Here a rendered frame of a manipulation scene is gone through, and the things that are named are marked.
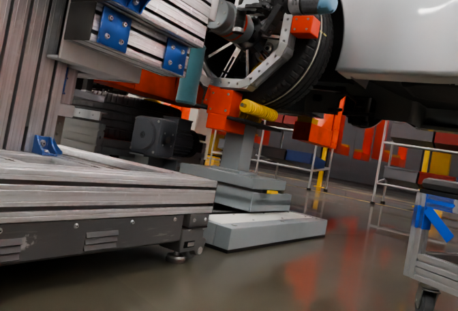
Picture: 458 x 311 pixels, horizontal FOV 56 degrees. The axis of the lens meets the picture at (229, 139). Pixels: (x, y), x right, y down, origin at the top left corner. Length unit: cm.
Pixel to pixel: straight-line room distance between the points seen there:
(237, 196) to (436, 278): 91
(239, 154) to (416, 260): 102
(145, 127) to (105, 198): 111
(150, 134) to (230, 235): 76
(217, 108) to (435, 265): 108
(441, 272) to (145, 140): 133
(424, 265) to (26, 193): 87
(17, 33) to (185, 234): 63
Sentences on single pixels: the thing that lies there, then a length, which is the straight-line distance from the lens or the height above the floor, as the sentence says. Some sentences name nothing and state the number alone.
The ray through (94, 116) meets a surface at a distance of 216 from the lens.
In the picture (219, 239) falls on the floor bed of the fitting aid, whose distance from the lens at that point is 141.
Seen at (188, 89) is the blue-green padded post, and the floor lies 54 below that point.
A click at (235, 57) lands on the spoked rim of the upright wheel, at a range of 201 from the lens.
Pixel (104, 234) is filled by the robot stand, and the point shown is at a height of 11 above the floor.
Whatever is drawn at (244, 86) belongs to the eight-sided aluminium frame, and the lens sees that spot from 181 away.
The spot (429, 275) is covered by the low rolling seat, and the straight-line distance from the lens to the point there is 115.
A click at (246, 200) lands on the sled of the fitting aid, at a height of 13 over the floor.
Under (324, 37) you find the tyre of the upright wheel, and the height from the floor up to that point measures 86.
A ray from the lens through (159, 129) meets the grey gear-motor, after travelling 196.
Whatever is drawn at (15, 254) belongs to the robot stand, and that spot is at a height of 9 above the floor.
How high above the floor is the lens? 32
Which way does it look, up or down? 1 degrees up
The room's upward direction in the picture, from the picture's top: 10 degrees clockwise
